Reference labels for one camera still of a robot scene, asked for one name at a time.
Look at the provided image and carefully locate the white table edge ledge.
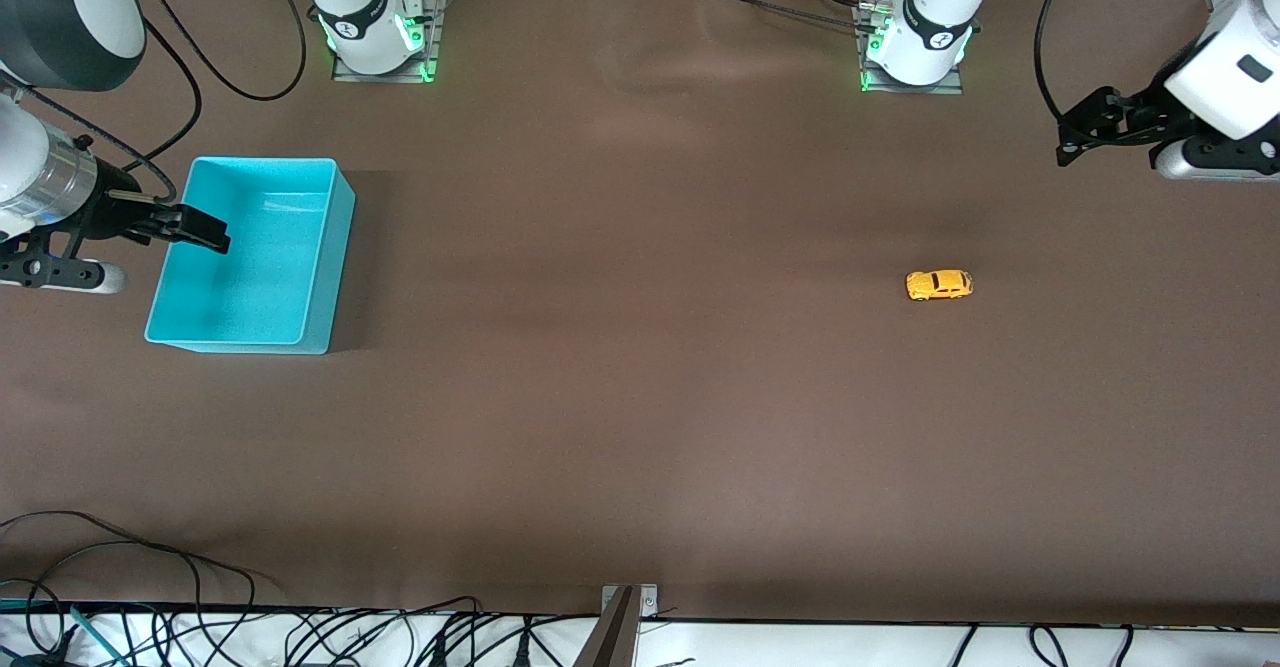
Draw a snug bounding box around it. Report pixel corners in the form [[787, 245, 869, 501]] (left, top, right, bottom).
[[0, 607, 1280, 667]]

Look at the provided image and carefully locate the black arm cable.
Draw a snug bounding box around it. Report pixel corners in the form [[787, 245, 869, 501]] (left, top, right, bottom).
[[125, 0, 309, 104], [20, 22, 206, 206], [1033, 0, 1176, 126]]

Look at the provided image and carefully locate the yellow beetle toy car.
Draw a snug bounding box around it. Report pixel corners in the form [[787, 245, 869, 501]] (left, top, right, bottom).
[[906, 269, 974, 302]]

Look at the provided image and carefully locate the grey metal bracket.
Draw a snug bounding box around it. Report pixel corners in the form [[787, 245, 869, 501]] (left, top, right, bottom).
[[598, 583, 661, 667]]

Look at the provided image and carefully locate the teal cable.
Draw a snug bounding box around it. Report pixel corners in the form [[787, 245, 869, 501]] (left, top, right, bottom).
[[0, 599, 131, 667]]

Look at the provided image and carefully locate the brown table cover sheet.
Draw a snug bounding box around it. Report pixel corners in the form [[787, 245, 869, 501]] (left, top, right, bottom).
[[0, 0, 1280, 626]]

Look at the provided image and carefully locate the black looped cable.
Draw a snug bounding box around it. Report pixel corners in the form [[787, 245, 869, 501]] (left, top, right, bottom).
[[280, 595, 601, 667], [0, 542, 261, 667]]

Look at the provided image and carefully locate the thin dark cable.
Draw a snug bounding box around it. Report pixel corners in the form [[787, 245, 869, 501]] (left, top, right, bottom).
[[0, 510, 286, 588]]

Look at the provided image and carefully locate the turquoise plastic bin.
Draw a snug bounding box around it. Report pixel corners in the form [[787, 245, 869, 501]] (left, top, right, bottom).
[[144, 155, 357, 356]]

